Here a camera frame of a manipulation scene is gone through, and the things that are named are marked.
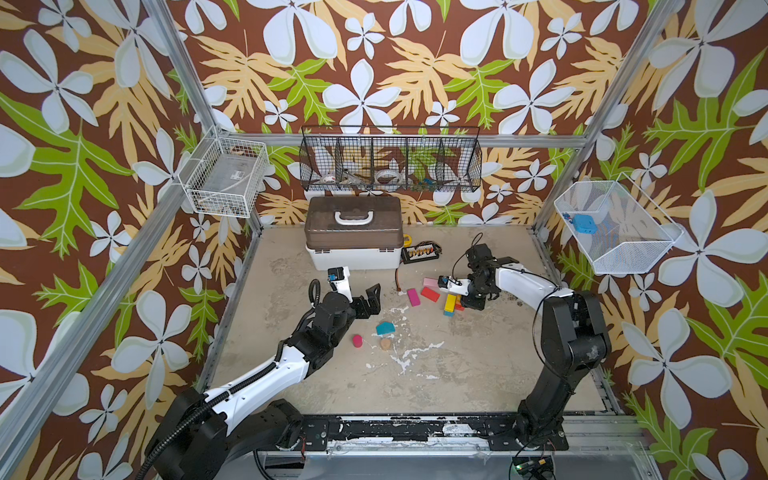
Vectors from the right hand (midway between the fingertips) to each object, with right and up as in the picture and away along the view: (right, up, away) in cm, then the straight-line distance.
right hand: (466, 294), depth 96 cm
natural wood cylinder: (-26, -14, -8) cm, 31 cm away
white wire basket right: (+38, +19, -15) cm, 45 cm away
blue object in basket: (+32, +22, -10) cm, 40 cm away
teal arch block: (-27, -10, -3) cm, 29 cm away
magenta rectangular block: (-17, -2, +5) cm, 18 cm away
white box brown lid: (-36, +20, -5) cm, 42 cm away
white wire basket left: (-74, +36, -10) cm, 83 cm away
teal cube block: (-6, -6, -2) cm, 9 cm away
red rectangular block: (-11, -1, +5) cm, 12 cm away
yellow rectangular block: (-6, -2, -3) cm, 7 cm away
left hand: (-32, +5, -16) cm, 37 cm away
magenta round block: (-35, -13, -7) cm, 38 cm away
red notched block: (-3, -4, -1) cm, 5 cm away
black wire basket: (-25, +45, +2) cm, 52 cm away
